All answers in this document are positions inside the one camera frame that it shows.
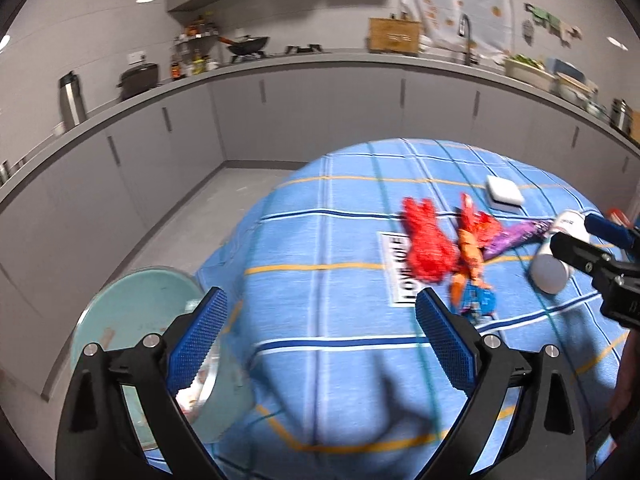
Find cream basin with vegetables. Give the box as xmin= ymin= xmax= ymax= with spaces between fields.
xmin=502 ymin=54 xmax=556 ymax=92

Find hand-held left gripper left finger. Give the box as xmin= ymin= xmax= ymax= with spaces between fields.
xmin=56 ymin=286 xmax=228 ymax=480

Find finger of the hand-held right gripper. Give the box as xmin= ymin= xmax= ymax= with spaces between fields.
xmin=550 ymin=232 xmax=618 ymax=281
xmin=584 ymin=212 xmax=640 ymax=251

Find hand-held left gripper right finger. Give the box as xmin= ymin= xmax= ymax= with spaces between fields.
xmin=415 ymin=287 xmax=587 ymax=480

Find white striped paper cup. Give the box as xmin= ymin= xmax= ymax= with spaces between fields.
xmin=530 ymin=210 xmax=588 ymax=295

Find steel thermos jug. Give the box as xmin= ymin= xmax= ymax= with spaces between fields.
xmin=59 ymin=71 xmax=87 ymax=128

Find person's right hand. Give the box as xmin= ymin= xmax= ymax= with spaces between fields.
xmin=611 ymin=332 xmax=640 ymax=421

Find black wok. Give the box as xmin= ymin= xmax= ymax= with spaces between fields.
xmin=217 ymin=35 xmax=271 ymax=57

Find pink basin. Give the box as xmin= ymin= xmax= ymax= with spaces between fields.
xmin=556 ymin=72 xmax=598 ymax=106

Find corner spice rack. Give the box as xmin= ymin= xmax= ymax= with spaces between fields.
xmin=172 ymin=17 xmax=221 ymax=46

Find orange red snack wrapper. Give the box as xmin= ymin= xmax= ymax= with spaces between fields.
xmin=449 ymin=192 xmax=503 ymax=306

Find light blue container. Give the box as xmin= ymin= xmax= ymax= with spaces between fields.
xmin=545 ymin=57 xmax=583 ymax=81

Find gas stove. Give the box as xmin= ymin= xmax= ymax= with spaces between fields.
xmin=230 ymin=45 xmax=331 ymax=63

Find steel pot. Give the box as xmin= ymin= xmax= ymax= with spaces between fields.
xmin=610 ymin=98 xmax=633 ymax=133

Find grey base cabinets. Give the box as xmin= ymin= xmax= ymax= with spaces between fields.
xmin=0 ymin=52 xmax=640 ymax=401

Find green wall hook rack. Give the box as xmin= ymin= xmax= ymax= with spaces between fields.
xmin=522 ymin=2 xmax=583 ymax=48

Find red mesh wrapper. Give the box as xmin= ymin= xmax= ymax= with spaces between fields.
xmin=402 ymin=199 xmax=458 ymax=281

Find purple snack wrapper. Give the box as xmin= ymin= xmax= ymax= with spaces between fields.
xmin=485 ymin=219 xmax=555 ymax=257

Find black faucet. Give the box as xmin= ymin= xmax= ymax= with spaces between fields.
xmin=459 ymin=14 xmax=480 ymax=66

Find blue checkered tablecloth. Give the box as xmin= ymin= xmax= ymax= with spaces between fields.
xmin=145 ymin=137 xmax=631 ymax=480

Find white square box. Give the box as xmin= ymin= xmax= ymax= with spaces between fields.
xmin=485 ymin=175 xmax=525 ymax=209

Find teal trash bin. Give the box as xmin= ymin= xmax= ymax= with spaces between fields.
xmin=70 ymin=266 xmax=256 ymax=453

